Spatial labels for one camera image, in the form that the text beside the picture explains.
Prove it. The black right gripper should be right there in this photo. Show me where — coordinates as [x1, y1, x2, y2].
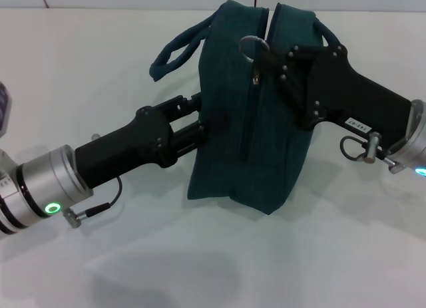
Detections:
[260, 44, 419, 136]

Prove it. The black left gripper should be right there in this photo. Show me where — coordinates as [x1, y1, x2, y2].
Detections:
[74, 92, 231, 192]

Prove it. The dark teal insulated lunch bag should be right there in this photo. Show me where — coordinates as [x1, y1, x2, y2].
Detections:
[148, 0, 343, 216]

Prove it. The left arm cable with plug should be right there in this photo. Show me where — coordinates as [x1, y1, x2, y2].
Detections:
[64, 176, 124, 229]

